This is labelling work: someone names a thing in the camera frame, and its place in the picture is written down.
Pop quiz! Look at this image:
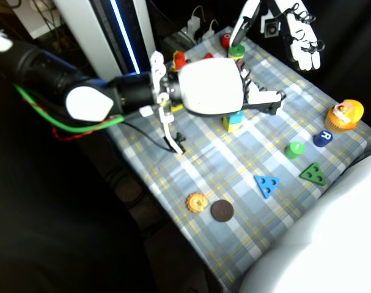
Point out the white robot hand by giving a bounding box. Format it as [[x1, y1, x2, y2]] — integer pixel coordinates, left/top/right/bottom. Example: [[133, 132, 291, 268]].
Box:
[[176, 57, 286, 117], [229, 0, 326, 71]]

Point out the strawberry toy cupcake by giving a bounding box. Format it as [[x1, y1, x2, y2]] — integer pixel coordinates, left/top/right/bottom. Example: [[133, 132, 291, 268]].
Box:
[[172, 50, 192, 73]]

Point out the yellow wooden cube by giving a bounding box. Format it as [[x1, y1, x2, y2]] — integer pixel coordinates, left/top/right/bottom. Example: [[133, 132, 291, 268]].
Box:
[[222, 117, 243, 133]]

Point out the white charger plug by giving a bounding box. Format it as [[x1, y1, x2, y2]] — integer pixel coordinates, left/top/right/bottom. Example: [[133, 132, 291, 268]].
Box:
[[187, 16, 202, 34], [203, 20, 219, 40]]

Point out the white power strip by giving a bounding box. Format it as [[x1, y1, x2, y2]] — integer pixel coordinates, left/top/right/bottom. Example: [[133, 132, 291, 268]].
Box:
[[179, 26, 200, 43]]

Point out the blue plaid tablecloth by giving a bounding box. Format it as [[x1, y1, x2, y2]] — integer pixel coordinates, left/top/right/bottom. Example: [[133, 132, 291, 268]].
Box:
[[107, 26, 371, 293]]

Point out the orange toy cupcake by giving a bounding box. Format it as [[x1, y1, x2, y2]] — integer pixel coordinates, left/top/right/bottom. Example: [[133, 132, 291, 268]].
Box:
[[325, 99, 365, 133]]

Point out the navy letter R cylinder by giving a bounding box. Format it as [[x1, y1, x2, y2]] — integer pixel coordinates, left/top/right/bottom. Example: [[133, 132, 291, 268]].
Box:
[[313, 130, 334, 148]]

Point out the green cylinder with dash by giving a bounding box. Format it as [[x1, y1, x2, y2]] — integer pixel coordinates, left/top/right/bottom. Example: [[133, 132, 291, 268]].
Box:
[[284, 142, 306, 159]]

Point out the blue three-hole triangle block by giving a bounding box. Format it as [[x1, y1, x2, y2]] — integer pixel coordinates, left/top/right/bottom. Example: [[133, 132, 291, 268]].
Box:
[[254, 175, 281, 199]]

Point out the yellow round toy biscuit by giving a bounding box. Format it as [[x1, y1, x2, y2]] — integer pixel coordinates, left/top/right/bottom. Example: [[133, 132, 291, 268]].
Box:
[[185, 192, 209, 214]]

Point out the brown sandwich cookie toy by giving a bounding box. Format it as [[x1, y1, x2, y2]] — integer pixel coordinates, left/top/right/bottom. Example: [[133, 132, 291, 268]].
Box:
[[210, 200, 235, 223]]

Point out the green three-hole triangle block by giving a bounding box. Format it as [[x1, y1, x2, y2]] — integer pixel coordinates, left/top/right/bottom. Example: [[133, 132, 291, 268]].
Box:
[[299, 162, 327, 186]]

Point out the white pillar with blue light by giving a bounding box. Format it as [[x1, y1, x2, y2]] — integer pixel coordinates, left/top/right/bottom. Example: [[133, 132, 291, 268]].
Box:
[[52, 0, 160, 82]]

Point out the white cabinet box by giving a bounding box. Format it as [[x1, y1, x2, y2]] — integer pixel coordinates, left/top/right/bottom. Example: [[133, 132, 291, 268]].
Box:
[[12, 0, 64, 40]]

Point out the white robot body shell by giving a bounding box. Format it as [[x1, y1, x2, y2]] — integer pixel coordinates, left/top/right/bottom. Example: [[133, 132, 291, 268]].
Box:
[[238, 151, 371, 293]]

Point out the black wrist camera white bracket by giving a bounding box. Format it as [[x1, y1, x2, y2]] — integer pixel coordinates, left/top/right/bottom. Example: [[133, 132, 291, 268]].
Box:
[[260, 15, 281, 39]]

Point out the ring stack with green ring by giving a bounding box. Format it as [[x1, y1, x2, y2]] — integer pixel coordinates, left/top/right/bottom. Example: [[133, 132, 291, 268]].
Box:
[[227, 45, 246, 61]]

